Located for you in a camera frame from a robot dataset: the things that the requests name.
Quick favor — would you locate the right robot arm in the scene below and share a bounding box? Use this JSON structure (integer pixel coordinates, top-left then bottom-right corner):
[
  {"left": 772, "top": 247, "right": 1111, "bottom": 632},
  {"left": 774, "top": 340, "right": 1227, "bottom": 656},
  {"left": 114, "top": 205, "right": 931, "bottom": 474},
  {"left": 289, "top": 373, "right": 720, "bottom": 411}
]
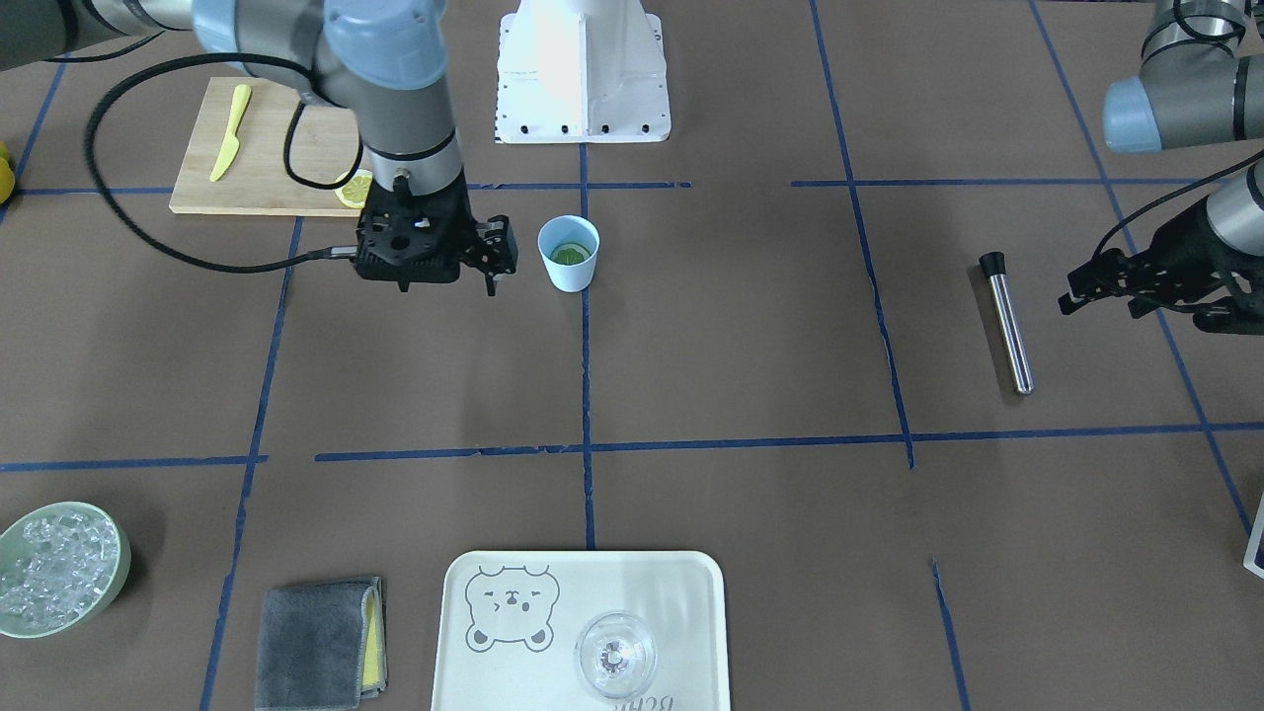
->
[{"left": 1, "top": 1, "right": 518, "bottom": 295}]

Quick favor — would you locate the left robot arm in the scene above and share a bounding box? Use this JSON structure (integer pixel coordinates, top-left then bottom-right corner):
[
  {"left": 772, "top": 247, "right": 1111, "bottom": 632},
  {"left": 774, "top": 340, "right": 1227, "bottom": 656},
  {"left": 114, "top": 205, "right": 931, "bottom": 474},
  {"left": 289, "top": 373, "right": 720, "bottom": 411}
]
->
[{"left": 1058, "top": 1, "right": 1263, "bottom": 337}]

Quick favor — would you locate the white bear tray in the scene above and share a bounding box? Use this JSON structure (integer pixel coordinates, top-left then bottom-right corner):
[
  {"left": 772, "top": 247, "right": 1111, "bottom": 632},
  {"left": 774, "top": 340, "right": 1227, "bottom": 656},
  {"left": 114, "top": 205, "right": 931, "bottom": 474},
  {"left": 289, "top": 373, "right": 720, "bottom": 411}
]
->
[{"left": 431, "top": 552, "right": 732, "bottom": 710}]

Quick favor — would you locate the yellow lemon slice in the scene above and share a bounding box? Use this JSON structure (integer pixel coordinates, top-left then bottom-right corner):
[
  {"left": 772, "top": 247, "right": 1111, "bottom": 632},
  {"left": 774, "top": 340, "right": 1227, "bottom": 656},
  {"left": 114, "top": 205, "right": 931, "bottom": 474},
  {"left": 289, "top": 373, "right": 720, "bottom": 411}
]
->
[{"left": 549, "top": 242, "right": 593, "bottom": 267}]

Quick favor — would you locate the steel muddler black tip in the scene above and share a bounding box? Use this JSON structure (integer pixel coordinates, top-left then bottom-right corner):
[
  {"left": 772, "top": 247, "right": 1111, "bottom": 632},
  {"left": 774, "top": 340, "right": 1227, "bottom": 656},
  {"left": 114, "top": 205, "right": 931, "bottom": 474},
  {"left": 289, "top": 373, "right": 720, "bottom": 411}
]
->
[{"left": 980, "top": 250, "right": 1035, "bottom": 397}]

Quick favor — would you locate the yellow plastic knife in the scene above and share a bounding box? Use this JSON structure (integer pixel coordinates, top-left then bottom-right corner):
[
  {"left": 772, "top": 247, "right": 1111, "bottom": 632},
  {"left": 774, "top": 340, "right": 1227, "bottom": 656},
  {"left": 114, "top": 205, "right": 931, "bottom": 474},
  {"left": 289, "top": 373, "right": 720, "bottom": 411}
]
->
[{"left": 209, "top": 83, "right": 253, "bottom": 182}]

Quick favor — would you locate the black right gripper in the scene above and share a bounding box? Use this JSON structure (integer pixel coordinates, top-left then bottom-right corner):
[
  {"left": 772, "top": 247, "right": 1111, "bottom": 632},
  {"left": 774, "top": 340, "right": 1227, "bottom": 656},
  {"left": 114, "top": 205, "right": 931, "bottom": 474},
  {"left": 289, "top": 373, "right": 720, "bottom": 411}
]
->
[{"left": 354, "top": 175, "right": 520, "bottom": 297}]

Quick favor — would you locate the grey folded cloth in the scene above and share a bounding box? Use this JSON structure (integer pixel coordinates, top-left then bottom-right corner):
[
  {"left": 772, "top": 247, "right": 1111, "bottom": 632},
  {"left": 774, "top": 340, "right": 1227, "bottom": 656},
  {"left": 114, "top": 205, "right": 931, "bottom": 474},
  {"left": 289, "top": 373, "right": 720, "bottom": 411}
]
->
[{"left": 254, "top": 576, "right": 389, "bottom": 710}]

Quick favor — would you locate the light blue cup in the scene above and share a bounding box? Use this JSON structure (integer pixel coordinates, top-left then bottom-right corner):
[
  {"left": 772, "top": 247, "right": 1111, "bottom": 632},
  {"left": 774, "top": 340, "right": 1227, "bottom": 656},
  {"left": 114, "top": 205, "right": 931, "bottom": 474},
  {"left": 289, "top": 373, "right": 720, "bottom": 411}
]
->
[{"left": 537, "top": 215, "right": 600, "bottom": 294}]

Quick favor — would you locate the whole yellow lemon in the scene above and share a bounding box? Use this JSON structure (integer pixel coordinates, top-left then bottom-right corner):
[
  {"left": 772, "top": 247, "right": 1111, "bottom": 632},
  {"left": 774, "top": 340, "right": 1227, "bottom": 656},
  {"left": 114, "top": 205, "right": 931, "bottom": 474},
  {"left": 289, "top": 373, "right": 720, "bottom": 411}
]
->
[{"left": 0, "top": 140, "right": 16, "bottom": 205}]

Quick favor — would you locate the clear wine glass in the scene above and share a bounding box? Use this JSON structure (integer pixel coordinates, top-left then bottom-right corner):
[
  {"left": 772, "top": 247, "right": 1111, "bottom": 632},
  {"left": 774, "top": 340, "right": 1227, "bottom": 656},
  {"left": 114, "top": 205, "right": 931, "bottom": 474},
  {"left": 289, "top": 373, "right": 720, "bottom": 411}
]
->
[{"left": 574, "top": 610, "right": 659, "bottom": 702}]

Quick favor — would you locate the green bowl of ice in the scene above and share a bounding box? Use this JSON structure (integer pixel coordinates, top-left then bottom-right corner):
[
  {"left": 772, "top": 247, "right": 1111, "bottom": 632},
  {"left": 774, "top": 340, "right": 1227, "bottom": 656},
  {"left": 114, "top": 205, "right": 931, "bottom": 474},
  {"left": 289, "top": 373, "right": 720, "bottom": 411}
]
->
[{"left": 1, "top": 501, "right": 131, "bottom": 639}]

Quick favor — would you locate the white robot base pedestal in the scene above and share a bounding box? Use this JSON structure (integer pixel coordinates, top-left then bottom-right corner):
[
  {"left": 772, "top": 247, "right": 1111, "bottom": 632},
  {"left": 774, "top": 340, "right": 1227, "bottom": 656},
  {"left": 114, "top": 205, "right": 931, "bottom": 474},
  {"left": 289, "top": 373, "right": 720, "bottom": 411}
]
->
[{"left": 494, "top": 1, "right": 672, "bottom": 145}]

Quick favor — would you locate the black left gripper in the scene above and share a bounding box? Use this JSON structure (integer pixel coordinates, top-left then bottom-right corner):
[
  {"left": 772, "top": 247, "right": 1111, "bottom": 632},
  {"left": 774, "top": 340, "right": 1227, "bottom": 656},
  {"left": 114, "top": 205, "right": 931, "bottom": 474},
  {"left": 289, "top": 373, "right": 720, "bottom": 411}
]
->
[{"left": 1058, "top": 202, "right": 1263, "bottom": 337}]

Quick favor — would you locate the wooden cutting board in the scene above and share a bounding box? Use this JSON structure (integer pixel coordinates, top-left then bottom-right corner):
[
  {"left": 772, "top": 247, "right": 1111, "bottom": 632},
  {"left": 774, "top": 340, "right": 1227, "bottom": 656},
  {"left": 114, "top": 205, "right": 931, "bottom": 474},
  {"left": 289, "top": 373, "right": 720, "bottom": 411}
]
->
[{"left": 169, "top": 77, "right": 359, "bottom": 219}]

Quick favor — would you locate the lemon slice on board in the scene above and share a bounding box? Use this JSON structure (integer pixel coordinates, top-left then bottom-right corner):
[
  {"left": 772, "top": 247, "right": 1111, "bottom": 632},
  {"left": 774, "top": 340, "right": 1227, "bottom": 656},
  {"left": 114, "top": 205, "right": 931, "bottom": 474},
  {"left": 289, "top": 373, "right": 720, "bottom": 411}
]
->
[{"left": 334, "top": 168, "right": 375, "bottom": 211}]

